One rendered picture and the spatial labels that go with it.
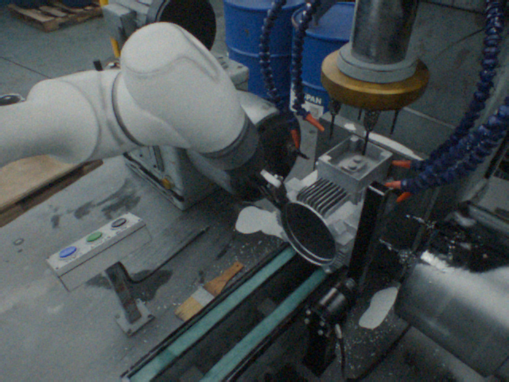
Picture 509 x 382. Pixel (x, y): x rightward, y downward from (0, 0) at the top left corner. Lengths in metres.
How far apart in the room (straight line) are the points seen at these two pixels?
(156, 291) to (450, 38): 0.85
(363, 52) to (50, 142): 0.46
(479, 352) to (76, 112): 0.65
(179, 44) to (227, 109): 0.09
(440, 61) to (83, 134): 0.67
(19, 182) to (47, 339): 1.71
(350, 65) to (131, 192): 0.84
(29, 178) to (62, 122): 2.16
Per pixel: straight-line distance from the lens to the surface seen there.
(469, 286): 0.67
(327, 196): 0.76
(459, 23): 0.85
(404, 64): 0.67
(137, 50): 0.45
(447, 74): 0.88
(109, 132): 0.51
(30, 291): 1.14
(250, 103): 0.92
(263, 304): 0.90
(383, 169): 0.83
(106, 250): 0.77
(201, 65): 0.44
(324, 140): 0.93
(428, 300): 0.69
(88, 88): 0.52
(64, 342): 1.02
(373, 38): 0.65
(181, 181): 1.10
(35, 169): 2.71
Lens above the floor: 1.62
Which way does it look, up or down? 42 degrees down
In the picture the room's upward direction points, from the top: straight up
